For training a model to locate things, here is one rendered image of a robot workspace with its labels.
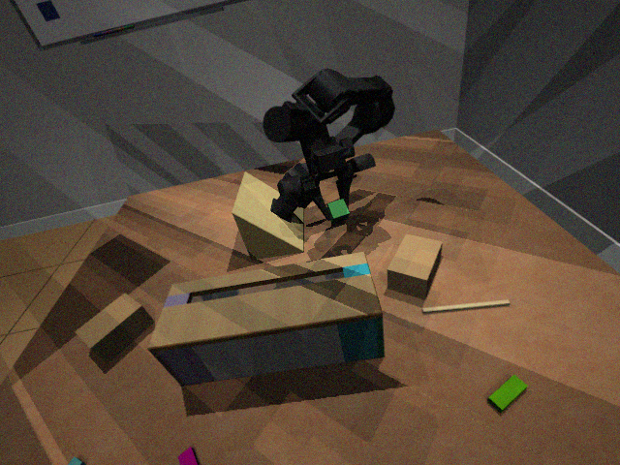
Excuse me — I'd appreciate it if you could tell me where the pale yellow thin rod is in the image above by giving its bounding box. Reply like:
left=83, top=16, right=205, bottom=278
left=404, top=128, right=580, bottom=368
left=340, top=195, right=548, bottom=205
left=422, top=299, right=511, bottom=314

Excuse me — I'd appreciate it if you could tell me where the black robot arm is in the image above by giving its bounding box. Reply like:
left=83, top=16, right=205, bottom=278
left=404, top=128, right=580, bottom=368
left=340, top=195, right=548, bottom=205
left=263, top=68, right=395, bottom=222

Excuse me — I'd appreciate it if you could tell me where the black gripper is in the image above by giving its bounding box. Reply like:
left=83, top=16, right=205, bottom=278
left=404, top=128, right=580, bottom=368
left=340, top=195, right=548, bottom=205
left=277, top=134, right=376, bottom=221

